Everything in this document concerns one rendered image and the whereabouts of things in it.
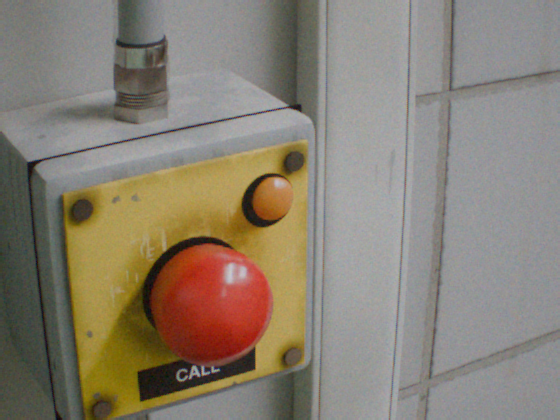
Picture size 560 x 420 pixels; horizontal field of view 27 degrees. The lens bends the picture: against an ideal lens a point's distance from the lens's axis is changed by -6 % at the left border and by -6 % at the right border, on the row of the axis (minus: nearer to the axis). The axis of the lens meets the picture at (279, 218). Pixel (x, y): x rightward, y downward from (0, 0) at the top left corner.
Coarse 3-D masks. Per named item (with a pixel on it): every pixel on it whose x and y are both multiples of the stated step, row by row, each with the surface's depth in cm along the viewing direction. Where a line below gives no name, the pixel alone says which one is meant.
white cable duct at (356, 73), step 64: (320, 0) 45; (384, 0) 46; (320, 64) 46; (384, 64) 47; (320, 128) 47; (384, 128) 49; (320, 192) 48; (384, 192) 50; (320, 256) 49; (384, 256) 51; (320, 320) 51; (384, 320) 53; (320, 384) 52; (384, 384) 54
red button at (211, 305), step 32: (192, 256) 38; (224, 256) 38; (160, 288) 38; (192, 288) 37; (224, 288) 37; (256, 288) 38; (160, 320) 38; (192, 320) 37; (224, 320) 38; (256, 320) 38; (192, 352) 38; (224, 352) 38
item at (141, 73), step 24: (120, 0) 38; (144, 0) 38; (120, 24) 39; (144, 24) 39; (120, 48) 39; (144, 48) 39; (120, 72) 39; (144, 72) 39; (168, 72) 40; (120, 96) 40; (144, 96) 40; (168, 96) 40; (120, 120) 40; (144, 120) 40
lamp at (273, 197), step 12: (264, 180) 39; (276, 180) 39; (264, 192) 39; (276, 192) 39; (288, 192) 39; (252, 204) 39; (264, 204) 39; (276, 204) 39; (288, 204) 40; (264, 216) 39; (276, 216) 40
